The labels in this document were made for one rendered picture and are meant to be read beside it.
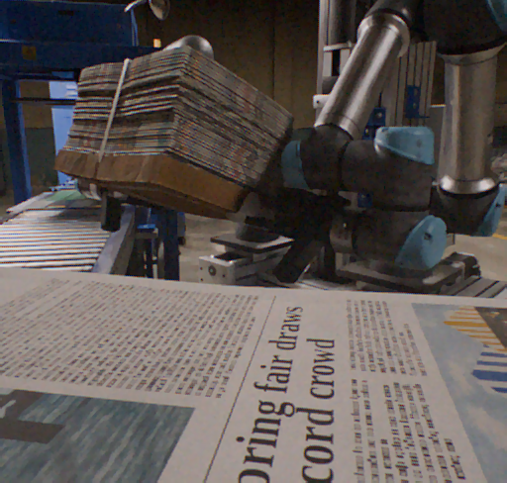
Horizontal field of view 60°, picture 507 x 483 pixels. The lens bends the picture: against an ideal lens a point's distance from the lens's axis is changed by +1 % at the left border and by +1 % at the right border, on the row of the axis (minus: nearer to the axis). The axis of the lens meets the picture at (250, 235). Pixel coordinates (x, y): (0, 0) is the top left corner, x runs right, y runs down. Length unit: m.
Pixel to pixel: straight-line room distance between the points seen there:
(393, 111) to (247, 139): 0.60
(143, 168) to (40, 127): 9.31
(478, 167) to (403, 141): 0.42
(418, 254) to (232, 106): 0.39
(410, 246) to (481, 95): 0.42
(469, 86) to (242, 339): 0.82
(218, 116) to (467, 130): 0.49
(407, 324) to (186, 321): 0.09
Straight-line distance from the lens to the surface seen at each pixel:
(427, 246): 0.61
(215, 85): 0.77
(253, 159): 0.81
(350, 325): 0.19
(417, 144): 0.61
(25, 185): 2.99
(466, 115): 0.96
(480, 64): 0.93
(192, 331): 0.18
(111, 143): 0.85
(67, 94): 4.66
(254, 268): 1.36
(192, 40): 1.34
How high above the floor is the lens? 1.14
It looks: 13 degrees down
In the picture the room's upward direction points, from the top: straight up
